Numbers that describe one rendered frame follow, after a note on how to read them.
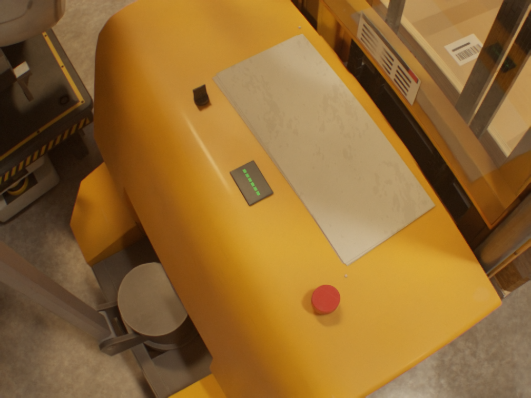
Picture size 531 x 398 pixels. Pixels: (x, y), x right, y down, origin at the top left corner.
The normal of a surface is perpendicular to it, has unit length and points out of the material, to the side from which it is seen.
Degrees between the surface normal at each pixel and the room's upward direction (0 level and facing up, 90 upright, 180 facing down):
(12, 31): 80
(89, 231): 22
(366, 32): 90
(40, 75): 0
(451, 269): 0
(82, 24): 0
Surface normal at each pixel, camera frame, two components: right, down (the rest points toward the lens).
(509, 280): -0.87, 0.47
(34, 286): 0.95, 0.29
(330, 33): 0.49, 0.80
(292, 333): -0.22, -0.26
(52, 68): -0.01, -0.37
